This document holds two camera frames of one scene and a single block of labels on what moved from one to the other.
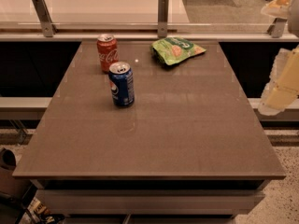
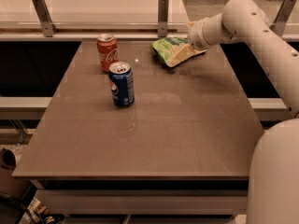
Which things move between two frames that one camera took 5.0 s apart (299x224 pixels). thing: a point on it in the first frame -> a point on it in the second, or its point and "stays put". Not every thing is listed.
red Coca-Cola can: x=107 y=51 stays put
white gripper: x=293 y=19 -> x=195 y=36
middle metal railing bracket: x=163 y=16 stays put
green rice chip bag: x=171 y=49 stays put
